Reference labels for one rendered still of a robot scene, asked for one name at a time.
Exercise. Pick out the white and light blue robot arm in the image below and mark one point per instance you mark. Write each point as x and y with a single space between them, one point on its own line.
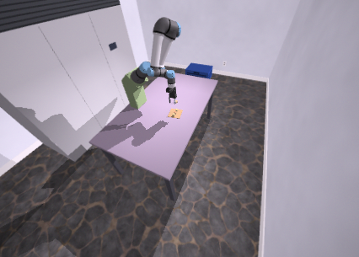
171 30

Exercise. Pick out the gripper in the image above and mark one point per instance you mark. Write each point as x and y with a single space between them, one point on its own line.
171 91

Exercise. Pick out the peach flat mat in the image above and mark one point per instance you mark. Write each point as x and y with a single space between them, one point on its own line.
177 115

